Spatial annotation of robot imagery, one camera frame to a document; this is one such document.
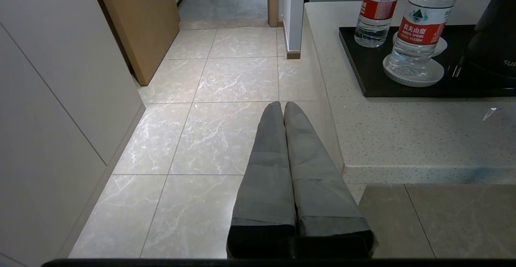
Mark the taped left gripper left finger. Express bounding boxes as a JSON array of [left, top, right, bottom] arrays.
[[227, 101, 297, 258]]

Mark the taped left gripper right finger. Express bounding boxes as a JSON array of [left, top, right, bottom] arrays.
[[284, 101, 375, 258]]

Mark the clear red-capped water bottle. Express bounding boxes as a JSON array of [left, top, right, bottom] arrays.
[[354, 0, 405, 48], [388, 0, 464, 78]]

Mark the black electric kettle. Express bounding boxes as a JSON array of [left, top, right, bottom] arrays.
[[467, 0, 516, 79]]

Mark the black rectangular serving tray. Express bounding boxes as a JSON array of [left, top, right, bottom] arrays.
[[339, 24, 516, 98]]

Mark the white ribbed saucer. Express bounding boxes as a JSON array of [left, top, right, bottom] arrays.
[[392, 31, 448, 57], [382, 53, 445, 88]]

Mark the narrow wooden door panel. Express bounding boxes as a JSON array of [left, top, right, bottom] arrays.
[[267, 0, 279, 27]]

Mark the wooden entrance door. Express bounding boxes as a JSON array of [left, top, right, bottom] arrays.
[[92, 0, 181, 86]]

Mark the beige shoe cabinet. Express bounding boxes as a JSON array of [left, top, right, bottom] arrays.
[[0, 0, 146, 267]]

